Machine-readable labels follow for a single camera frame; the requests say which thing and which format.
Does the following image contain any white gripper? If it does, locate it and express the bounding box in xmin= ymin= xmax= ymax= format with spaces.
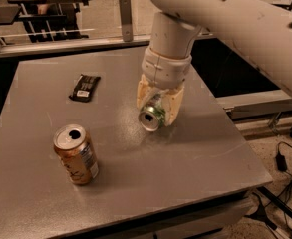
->
xmin=137 ymin=48 xmax=192 ymax=126

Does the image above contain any green soda can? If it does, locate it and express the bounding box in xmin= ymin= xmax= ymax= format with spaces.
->
xmin=138 ymin=94 xmax=165 ymax=132

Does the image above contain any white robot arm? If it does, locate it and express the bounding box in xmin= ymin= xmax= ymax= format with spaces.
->
xmin=137 ymin=0 xmax=292 ymax=131

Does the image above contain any orange soda can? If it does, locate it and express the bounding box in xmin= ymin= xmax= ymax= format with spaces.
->
xmin=53 ymin=124 xmax=99 ymax=185

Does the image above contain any black snack wrapper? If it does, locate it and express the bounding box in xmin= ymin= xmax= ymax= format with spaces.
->
xmin=69 ymin=74 xmax=101 ymax=103

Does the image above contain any dark background desk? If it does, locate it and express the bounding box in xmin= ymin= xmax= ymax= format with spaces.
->
xmin=8 ymin=0 xmax=92 ymax=43

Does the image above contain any black tripod leg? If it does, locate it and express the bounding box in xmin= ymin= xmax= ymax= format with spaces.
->
xmin=246 ymin=179 xmax=292 ymax=239

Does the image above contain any left metal bracket post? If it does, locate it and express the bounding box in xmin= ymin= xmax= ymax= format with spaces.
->
xmin=119 ymin=0 xmax=134 ymax=42

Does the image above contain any black power adapter with cable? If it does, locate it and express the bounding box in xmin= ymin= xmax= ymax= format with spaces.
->
xmin=275 ymin=141 xmax=292 ymax=197

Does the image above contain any metal rail barrier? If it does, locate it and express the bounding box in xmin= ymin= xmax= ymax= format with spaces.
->
xmin=0 ymin=33 xmax=216 ymax=60

